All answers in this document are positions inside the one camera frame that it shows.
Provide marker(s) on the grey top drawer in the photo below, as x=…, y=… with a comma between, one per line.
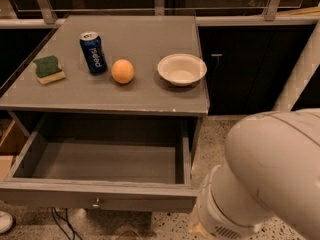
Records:
x=110, y=162

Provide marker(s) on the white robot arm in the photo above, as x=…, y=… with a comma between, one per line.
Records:
x=272, y=166

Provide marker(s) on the grey drawer cabinet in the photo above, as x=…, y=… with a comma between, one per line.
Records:
x=142, y=40

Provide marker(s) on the white paper bowl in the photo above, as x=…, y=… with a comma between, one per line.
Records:
x=182, y=69

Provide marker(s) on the orange fruit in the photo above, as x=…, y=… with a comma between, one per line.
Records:
x=122, y=71

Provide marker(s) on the blue pepsi can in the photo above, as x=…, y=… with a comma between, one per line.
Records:
x=91, y=45

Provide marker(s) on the green yellow sponge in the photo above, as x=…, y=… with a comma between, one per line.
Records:
x=48, y=70

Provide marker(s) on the white shoe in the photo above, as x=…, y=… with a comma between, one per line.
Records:
x=6, y=222

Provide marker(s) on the black wall cabinet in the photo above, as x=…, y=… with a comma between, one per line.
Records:
x=249, y=65

